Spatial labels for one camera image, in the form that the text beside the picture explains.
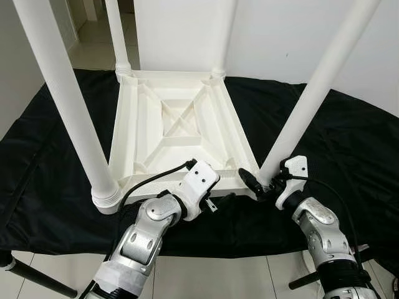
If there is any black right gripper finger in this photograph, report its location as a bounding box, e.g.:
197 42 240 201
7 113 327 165
239 167 266 199

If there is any white plastic table top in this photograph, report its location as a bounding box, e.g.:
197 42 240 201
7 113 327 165
94 70 261 212

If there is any white plastic table leg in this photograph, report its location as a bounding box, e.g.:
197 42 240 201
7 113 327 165
104 0 133 77
257 0 382 186
12 0 123 216
211 0 239 78

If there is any black metal table leg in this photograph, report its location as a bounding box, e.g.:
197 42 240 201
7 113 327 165
289 246 375 290
0 252 79 298

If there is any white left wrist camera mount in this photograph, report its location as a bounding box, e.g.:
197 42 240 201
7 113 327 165
176 159 221 220

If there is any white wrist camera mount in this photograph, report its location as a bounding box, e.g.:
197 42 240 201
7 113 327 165
274 156 309 209
176 159 221 220

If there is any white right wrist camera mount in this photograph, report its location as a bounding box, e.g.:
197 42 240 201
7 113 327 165
274 156 309 209

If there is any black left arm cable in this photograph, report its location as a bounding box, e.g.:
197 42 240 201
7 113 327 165
109 159 197 250

